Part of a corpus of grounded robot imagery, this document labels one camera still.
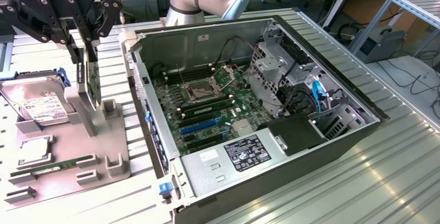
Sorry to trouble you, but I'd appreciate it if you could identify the Nvidia Quadro graphics card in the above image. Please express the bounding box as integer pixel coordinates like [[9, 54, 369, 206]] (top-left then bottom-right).
[[77, 45, 103, 112]]

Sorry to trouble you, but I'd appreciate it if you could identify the hard drive with blue caddy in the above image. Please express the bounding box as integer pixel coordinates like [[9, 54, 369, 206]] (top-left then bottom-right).
[[0, 65, 73, 90]]

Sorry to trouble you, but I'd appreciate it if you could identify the silver hard disk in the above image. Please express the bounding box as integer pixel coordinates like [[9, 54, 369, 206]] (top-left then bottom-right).
[[0, 76, 75, 127]]

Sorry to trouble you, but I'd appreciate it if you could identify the thin metal locking lever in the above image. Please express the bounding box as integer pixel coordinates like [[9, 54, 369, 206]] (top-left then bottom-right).
[[175, 64, 189, 85]]

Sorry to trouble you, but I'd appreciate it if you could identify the CPU socket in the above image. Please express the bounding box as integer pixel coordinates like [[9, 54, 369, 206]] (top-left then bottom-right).
[[185, 81, 217, 104]]

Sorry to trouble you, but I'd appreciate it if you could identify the metal socket cover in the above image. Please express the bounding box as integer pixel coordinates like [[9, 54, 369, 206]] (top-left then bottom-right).
[[210, 64, 237, 91]]

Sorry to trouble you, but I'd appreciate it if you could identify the grey plastic parts rack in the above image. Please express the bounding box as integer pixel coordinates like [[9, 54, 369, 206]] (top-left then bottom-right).
[[2, 84, 134, 211]]

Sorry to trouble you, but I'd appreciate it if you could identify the green RAM stick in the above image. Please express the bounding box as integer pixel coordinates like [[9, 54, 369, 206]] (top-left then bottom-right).
[[10, 156, 94, 178], [181, 99, 235, 118]]

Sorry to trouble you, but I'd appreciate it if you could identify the silver CPU chip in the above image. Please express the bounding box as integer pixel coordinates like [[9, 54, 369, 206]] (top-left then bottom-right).
[[19, 139, 53, 165]]

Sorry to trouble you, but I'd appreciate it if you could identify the blue expansion slot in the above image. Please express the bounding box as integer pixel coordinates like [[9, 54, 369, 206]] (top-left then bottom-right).
[[181, 120, 223, 135]]

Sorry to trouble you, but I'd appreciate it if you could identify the green motherboard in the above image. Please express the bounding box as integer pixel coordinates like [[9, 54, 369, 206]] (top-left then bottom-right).
[[151, 63, 277, 157]]

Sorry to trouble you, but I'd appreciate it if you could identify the silver metal disk bay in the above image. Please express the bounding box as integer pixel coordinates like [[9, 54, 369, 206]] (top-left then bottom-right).
[[247, 41, 327, 118]]

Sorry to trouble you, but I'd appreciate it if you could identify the silver chipset heatsink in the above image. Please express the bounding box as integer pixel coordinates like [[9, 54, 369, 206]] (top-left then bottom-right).
[[233, 120, 257, 135]]

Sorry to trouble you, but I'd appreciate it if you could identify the black slanted pole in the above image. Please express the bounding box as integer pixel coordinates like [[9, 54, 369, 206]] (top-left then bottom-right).
[[323, 0, 365, 29]]

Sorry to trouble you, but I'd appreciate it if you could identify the blue case latch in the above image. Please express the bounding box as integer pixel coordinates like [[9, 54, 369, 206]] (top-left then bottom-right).
[[158, 182, 173, 197]]

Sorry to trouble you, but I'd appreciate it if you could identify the silver power supply unit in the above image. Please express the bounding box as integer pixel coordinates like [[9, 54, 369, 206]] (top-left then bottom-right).
[[181, 127, 289, 199]]

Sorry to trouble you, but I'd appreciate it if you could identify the black plastic air shroud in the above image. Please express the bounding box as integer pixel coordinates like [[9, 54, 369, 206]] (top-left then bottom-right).
[[258, 113, 330, 157]]

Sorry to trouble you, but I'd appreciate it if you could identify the open black PC case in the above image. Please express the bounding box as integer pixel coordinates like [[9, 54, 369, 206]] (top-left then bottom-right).
[[119, 14, 391, 224]]

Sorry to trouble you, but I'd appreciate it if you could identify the blue disk wire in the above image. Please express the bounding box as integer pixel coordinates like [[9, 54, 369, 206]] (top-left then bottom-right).
[[313, 79, 327, 113]]

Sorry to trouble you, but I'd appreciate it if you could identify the grey control box with handle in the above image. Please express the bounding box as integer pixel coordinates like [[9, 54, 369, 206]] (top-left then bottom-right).
[[349, 28, 409, 64]]

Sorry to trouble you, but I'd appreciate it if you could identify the aluminium profile frame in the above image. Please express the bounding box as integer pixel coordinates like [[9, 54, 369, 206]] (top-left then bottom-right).
[[347, 0, 440, 56]]

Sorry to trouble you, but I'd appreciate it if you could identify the black floor cable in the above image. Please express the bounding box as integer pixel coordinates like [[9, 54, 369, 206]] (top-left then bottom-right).
[[377, 50, 440, 106]]

